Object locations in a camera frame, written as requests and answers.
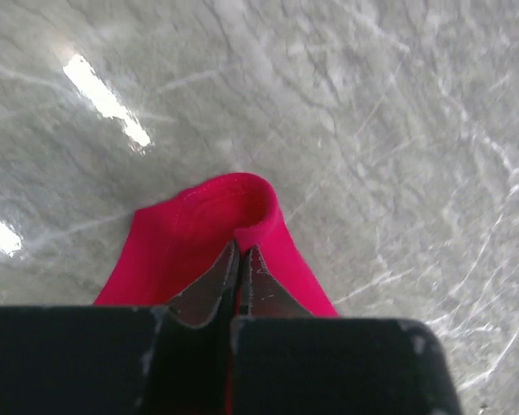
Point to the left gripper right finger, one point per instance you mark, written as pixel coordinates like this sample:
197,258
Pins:
262,295

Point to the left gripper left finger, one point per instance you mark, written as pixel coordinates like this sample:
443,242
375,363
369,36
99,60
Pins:
200,302

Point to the crimson red t shirt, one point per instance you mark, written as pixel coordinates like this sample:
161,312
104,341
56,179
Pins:
173,243

